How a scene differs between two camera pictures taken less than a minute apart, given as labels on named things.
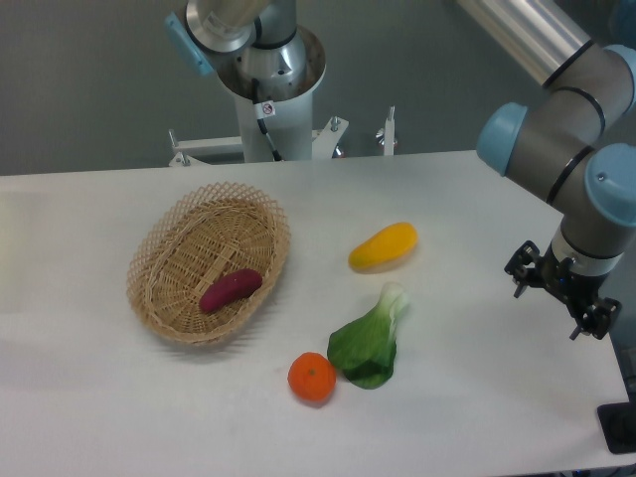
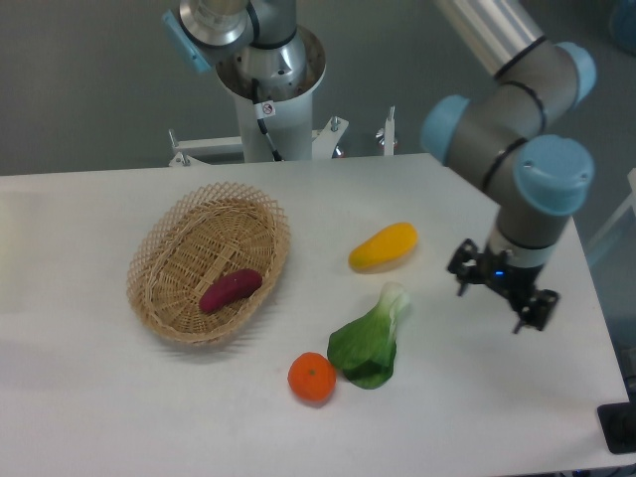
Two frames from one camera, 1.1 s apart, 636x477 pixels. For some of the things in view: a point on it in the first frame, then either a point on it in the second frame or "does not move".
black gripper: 575,288 -> 493,269
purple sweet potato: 236,284 does not move
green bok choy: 365,350 does not move
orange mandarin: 312,377 does not move
